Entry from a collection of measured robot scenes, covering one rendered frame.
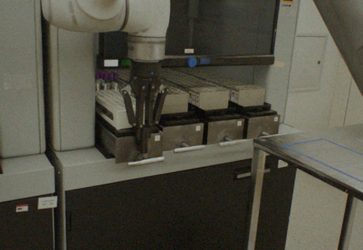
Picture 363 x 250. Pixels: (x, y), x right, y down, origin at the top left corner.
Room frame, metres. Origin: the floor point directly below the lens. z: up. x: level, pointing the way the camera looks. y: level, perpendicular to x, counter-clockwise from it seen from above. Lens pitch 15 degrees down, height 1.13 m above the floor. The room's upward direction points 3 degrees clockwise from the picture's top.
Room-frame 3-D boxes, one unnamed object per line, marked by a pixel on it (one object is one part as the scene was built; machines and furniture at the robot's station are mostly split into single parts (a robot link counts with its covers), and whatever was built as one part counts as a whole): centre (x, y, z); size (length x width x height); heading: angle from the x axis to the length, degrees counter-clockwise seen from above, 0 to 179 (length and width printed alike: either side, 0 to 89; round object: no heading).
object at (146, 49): (0.95, 0.09, 1.03); 0.09 x 0.09 x 0.06
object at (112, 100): (1.12, 0.20, 0.83); 0.30 x 0.10 x 0.06; 30
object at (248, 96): (1.30, -0.23, 0.85); 0.12 x 0.02 x 0.06; 119
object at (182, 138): (1.35, 0.15, 0.78); 0.73 x 0.14 x 0.09; 30
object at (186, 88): (1.30, -0.05, 0.85); 0.12 x 0.02 x 0.06; 120
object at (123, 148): (1.24, 0.26, 0.78); 0.73 x 0.14 x 0.09; 30
